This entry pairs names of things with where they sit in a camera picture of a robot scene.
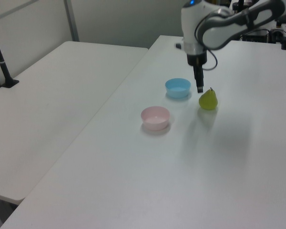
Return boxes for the green pear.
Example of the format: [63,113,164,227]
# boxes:
[198,87,219,111]

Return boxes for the light blue plastic bowl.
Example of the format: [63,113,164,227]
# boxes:
[164,78,191,99]

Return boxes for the dark background equipment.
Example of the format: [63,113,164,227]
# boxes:
[239,21,286,44]

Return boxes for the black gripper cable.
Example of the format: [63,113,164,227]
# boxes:
[202,49,219,71]

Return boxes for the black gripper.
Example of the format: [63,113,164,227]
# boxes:
[186,52,208,94]

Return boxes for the grey metal partition post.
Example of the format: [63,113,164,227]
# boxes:
[63,0,80,42]

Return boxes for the pink plastic bowl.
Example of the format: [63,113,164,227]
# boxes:
[140,106,171,131]

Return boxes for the black pole with clamp foot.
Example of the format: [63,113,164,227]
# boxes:
[0,21,20,89]

